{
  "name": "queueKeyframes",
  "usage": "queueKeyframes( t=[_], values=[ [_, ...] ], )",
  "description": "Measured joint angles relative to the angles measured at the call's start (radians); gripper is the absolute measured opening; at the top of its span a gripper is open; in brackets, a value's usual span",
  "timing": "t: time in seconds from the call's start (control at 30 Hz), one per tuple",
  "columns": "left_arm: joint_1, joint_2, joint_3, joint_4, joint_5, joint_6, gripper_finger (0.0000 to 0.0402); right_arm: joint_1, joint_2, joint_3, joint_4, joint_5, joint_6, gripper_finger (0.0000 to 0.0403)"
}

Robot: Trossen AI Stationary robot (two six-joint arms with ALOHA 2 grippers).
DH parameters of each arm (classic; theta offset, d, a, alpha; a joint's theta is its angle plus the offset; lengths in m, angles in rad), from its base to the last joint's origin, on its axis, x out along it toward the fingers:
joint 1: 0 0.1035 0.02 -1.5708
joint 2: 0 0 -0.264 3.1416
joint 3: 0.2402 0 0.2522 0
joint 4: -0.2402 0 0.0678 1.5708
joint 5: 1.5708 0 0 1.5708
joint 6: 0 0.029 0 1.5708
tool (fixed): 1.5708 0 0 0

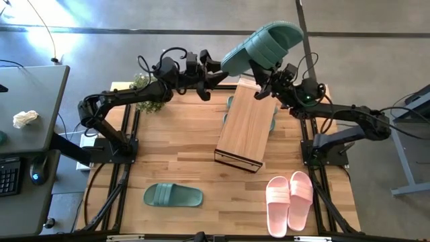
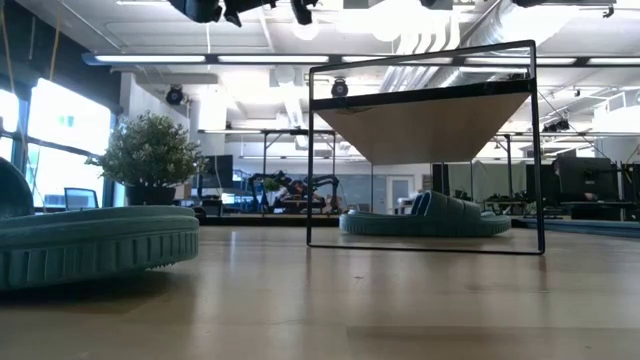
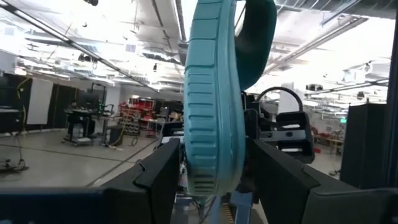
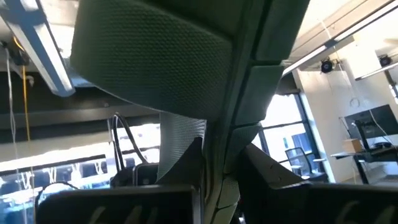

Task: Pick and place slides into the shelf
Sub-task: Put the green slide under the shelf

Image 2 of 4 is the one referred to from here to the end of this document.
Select silver air duct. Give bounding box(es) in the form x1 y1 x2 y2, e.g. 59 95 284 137
379 0 576 94

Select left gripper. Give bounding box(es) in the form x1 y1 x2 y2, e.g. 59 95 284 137
167 0 321 27

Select large black monitor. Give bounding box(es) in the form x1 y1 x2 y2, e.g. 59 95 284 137
552 157 621 204

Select black metal rig frame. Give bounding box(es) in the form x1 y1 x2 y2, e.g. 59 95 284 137
197 213 640 239

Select small laptop screen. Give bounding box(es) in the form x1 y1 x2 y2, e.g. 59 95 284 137
63 187 100 211

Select long ceiling light strip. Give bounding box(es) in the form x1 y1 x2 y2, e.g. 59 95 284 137
82 49 640 69

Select potted green plant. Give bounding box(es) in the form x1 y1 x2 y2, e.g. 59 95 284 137
84 112 206 207

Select background robot arms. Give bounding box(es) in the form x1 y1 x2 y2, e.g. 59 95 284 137
247 169 344 215

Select wooden shelf black metal frame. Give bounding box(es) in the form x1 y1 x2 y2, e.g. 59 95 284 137
305 39 547 256

